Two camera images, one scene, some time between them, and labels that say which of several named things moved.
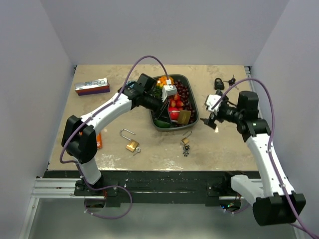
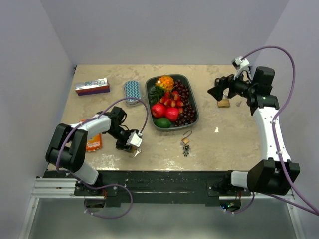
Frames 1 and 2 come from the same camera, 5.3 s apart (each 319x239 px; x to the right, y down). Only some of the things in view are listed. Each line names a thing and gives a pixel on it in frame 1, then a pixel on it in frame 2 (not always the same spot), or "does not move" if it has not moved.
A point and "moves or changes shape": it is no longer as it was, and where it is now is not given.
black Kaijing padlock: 219,85 does not move
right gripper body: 227,113 to 236,86
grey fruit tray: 153,114 does not move
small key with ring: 137,150 does not move
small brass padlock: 186,140 does not move
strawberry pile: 176,102 does not move
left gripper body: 161,108 to 121,140
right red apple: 174,115 does not move
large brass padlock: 184,116 moves or changes shape
